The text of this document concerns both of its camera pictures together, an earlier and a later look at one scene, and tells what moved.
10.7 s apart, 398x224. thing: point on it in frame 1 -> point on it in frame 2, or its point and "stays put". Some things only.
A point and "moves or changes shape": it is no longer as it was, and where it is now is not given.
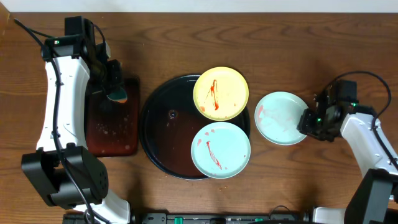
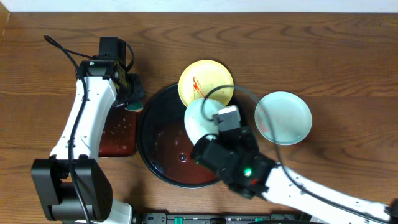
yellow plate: x=221 y=93 moves or changes shape
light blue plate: x=277 y=115 stays put
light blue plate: x=220 y=150 moves or changes shape
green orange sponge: x=119 y=96 moves or changes shape
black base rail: x=219 y=218 stays put
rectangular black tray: x=112 y=127 stays put
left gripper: x=115 y=68 -> x=139 y=89
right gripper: x=306 y=126 -> x=249 y=137
